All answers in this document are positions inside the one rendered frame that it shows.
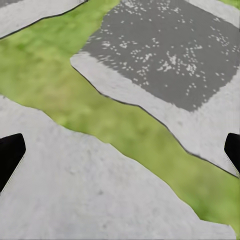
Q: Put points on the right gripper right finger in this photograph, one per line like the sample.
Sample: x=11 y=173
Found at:
x=232 y=149

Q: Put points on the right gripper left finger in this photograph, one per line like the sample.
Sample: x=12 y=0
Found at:
x=12 y=149

